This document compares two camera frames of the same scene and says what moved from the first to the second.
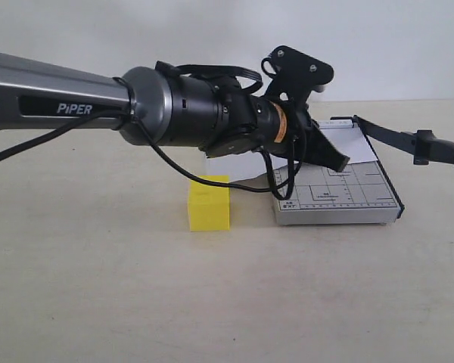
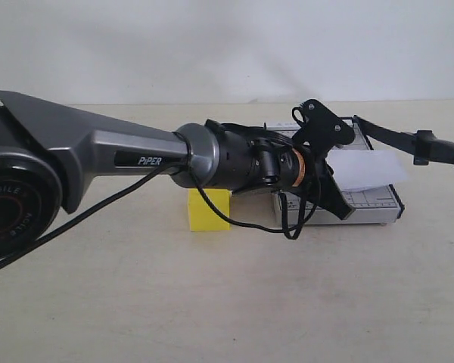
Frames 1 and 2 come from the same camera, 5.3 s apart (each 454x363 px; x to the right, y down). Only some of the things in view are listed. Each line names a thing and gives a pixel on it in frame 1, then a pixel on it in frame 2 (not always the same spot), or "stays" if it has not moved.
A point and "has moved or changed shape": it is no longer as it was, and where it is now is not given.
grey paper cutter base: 360,194 stays
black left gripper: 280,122 → 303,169
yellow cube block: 209,205 stays
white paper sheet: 253,165 has moved or changed shape
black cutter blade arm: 423,144 stays
